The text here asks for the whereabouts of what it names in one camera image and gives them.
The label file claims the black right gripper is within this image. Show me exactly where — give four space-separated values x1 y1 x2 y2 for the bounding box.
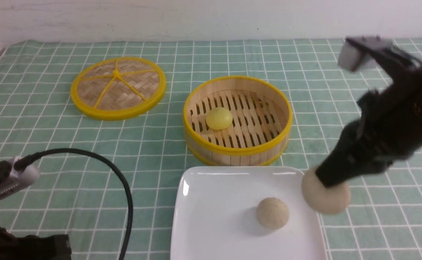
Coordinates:
315 39 422 187

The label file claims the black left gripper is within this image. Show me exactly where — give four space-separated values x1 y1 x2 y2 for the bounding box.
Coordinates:
0 227 72 260

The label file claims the cream white steamed bun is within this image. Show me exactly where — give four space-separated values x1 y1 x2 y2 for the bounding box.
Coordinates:
301 168 352 215

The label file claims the yellow steamed bun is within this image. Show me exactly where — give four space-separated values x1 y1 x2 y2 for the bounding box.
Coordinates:
205 107 233 131

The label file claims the beige steamed bun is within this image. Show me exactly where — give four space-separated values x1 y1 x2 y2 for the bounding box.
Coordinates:
256 197 290 230

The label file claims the white square plate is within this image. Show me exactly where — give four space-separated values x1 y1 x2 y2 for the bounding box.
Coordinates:
170 166 328 260

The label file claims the yellow bamboo steamer basket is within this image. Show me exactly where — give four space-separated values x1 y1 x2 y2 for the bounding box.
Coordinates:
182 75 293 166

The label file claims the green checkered tablecloth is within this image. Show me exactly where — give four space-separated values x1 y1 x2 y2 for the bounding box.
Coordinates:
0 39 422 260

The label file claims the yellow bamboo steamer lid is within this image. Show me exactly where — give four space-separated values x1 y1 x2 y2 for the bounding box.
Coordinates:
70 57 166 121

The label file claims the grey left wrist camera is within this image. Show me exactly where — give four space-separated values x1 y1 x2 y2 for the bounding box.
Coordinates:
0 156 41 201

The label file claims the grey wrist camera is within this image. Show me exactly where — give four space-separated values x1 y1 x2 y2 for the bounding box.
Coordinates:
0 156 41 201
337 35 393 72

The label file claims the black camera cable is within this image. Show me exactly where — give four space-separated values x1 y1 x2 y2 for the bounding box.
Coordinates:
15 148 134 260

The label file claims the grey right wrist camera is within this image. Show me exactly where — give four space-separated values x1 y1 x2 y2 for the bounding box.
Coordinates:
337 35 393 72

